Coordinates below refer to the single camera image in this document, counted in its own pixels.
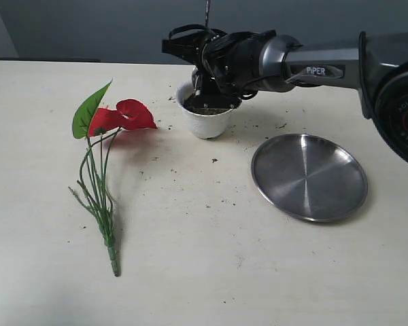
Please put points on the round stainless steel plate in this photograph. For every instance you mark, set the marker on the round stainless steel plate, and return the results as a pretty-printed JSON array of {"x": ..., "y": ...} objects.
[{"x": 309, "y": 178}]

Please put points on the red artificial anthurium flower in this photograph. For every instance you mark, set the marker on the red artificial anthurium flower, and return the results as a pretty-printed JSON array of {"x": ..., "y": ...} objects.
[{"x": 99, "y": 126}]

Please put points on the dark soil in pot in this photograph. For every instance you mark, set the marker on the dark soil in pot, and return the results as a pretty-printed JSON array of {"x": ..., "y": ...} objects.
[{"x": 209, "y": 105}]

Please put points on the stainless steel spork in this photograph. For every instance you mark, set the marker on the stainless steel spork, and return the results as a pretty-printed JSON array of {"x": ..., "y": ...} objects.
[{"x": 207, "y": 11}]

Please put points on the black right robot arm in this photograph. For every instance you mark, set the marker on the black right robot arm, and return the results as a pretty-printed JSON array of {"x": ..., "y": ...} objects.
[{"x": 376, "y": 67}]

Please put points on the white plastic flower pot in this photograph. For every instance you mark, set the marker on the white plastic flower pot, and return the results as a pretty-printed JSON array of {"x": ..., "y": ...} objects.
[{"x": 201, "y": 126}]

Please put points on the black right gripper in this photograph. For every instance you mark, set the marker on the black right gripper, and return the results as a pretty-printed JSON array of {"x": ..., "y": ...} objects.
[{"x": 228, "y": 70}]

